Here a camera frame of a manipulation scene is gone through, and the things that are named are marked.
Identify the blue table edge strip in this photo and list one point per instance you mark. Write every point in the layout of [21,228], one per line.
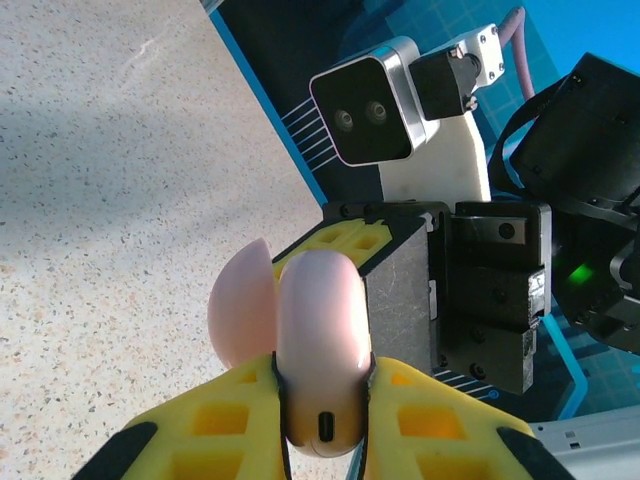
[266,100]

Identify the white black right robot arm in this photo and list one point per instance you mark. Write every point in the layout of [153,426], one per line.
[590,150]

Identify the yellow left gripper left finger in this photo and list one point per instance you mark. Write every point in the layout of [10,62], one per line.
[190,450]

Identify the aluminium frame rail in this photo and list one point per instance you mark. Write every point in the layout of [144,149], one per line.
[600,445]

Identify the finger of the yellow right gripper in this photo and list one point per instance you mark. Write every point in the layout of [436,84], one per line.
[312,241]
[377,235]

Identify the pink earbud charging case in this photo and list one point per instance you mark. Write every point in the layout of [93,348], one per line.
[320,325]

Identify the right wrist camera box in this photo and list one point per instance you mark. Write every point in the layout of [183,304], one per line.
[365,115]

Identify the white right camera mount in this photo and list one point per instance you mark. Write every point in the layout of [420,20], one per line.
[435,165]

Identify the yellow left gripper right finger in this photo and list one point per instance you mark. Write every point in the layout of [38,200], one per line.
[450,450]

